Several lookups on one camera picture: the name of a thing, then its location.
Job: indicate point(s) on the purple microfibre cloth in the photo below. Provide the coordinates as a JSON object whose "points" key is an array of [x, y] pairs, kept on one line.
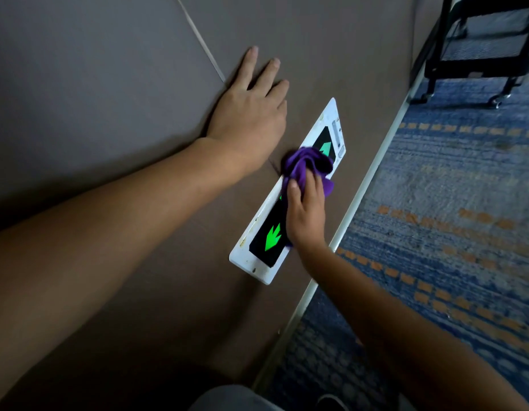
{"points": [[307, 160]]}

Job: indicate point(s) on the white baseboard strip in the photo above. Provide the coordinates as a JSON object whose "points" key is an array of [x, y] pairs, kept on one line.
{"points": [[358, 196]]}

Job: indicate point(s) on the white green emergency exit sign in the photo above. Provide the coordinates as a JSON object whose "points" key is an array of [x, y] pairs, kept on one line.
{"points": [[256, 252]]}

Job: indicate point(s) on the person's right forearm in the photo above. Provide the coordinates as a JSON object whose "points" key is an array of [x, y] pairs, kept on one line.
{"points": [[397, 329]]}

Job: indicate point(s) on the person's left hand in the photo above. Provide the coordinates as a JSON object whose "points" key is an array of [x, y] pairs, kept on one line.
{"points": [[247, 119]]}

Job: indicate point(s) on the person's left forearm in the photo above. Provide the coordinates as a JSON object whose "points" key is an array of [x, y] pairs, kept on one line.
{"points": [[97, 235]]}

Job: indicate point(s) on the person's right hand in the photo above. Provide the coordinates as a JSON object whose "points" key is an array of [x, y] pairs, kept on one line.
{"points": [[306, 218]]}

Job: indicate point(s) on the black mesh utility cart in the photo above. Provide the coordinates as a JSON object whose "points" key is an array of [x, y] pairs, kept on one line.
{"points": [[474, 68]]}

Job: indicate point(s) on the grey trousers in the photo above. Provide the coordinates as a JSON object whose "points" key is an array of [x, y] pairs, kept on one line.
{"points": [[234, 402]]}

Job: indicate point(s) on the dark blue sneaker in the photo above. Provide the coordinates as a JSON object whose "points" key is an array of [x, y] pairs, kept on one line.
{"points": [[331, 403]]}

